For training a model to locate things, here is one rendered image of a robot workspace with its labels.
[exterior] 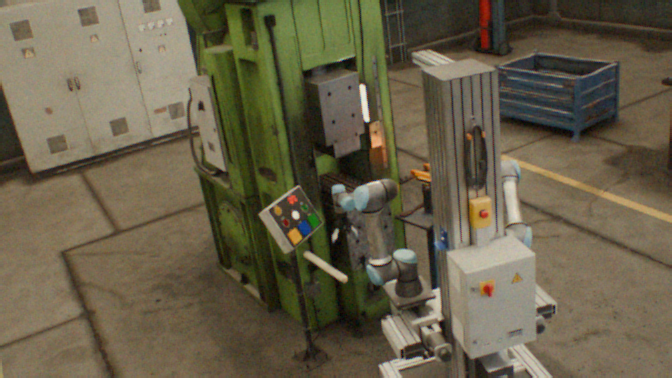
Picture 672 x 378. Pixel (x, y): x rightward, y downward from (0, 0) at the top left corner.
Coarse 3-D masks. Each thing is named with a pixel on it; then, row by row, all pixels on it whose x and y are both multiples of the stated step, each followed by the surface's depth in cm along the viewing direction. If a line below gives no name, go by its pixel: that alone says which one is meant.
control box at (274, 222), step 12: (288, 192) 393; (300, 192) 398; (276, 204) 381; (288, 204) 388; (300, 204) 394; (264, 216) 377; (276, 216) 377; (288, 216) 384; (300, 216) 391; (276, 228) 376; (288, 228) 380; (312, 228) 394; (276, 240) 381; (288, 240) 377; (300, 240) 383
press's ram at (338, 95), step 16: (304, 80) 403; (320, 80) 399; (336, 80) 398; (352, 80) 405; (320, 96) 395; (336, 96) 401; (352, 96) 408; (320, 112) 399; (336, 112) 404; (352, 112) 411; (320, 128) 406; (336, 128) 408; (352, 128) 415
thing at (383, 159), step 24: (360, 0) 409; (360, 24) 414; (360, 48) 419; (384, 48) 431; (360, 72) 424; (384, 72) 436; (360, 96) 430; (384, 96) 441; (384, 120) 447; (360, 144) 450; (384, 144) 452; (360, 168) 461; (384, 168) 457
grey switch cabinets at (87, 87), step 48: (48, 0) 801; (96, 0) 805; (144, 0) 833; (0, 48) 768; (48, 48) 792; (96, 48) 821; (144, 48) 851; (48, 96) 809; (96, 96) 837; (144, 96) 869; (48, 144) 825; (96, 144) 854; (144, 144) 893
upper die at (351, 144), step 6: (348, 138) 415; (354, 138) 418; (318, 144) 426; (336, 144) 411; (342, 144) 414; (348, 144) 416; (354, 144) 419; (318, 150) 429; (324, 150) 422; (330, 150) 415; (336, 150) 412; (342, 150) 415; (348, 150) 417; (354, 150) 420; (330, 156) 418; (336, 156) 413
